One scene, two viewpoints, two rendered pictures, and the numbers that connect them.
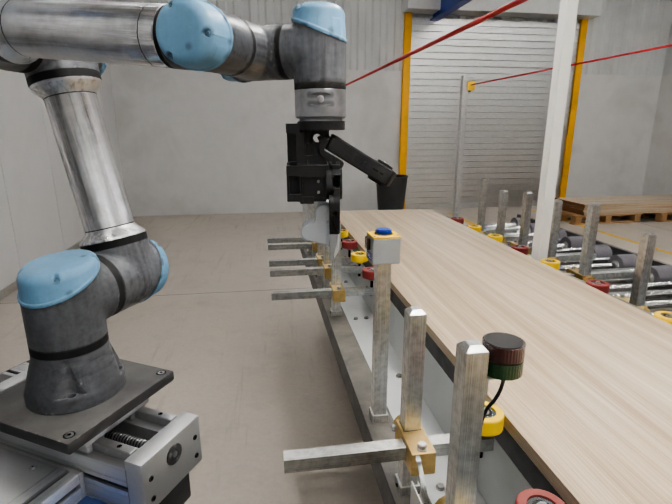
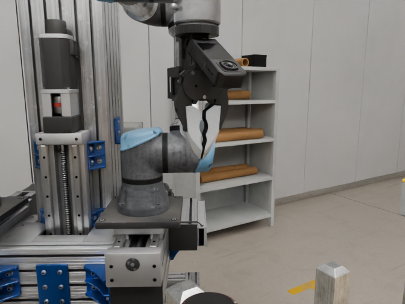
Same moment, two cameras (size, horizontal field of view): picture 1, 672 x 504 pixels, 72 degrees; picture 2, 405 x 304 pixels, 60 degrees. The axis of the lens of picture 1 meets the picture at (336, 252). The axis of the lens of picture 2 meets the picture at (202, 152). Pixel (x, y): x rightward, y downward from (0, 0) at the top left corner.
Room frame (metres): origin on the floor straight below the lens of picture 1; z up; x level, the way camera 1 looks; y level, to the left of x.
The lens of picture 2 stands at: (0.49, -0.53, 1.39)
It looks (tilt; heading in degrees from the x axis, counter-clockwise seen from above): 11 degrees down; 67
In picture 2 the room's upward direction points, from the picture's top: straight up
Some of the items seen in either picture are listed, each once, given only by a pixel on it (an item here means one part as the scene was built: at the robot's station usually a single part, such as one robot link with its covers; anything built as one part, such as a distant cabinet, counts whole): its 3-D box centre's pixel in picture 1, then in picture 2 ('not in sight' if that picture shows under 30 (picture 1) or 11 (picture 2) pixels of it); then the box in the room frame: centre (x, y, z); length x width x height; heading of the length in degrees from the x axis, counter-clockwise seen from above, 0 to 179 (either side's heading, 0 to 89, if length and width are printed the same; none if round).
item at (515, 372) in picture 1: (501, 363); not in sight; (0.62, -0.24, 1.14); 0.06 x 0.06 x 0.02
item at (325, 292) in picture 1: (324, 293); not in sight; (1.80, 0.05, 0.81); 0.43 x 0.03 x 0.04; 99
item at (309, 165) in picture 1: (316, 162); (195, 66); (0.71, 0.03, 1.42); 0.09 x 0.08 x 0.12; 92
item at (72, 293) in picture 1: (66, 296); (144, 151); (0.71, 0.44, 1.21); 0.13 x 0.12 x 0.14; 162
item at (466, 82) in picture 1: (462, 159); not in sight; (3.31, -0.89, 1.25); 0.09 x 0.08 x 1.10; 9
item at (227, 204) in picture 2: not in sight; (225, 151); (1.95, 2.44, 0.78); 0.90 x 0.45 x 1.55; 9
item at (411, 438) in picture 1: (413, 442); not in sight; (0.83, -0.16, 0.84); 0.13 x 0.06 x 0.05; 9
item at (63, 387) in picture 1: (73, 362); (143, 191); (0.71, 0.44, 1.09); 0.15 x 0.15 x 0.10
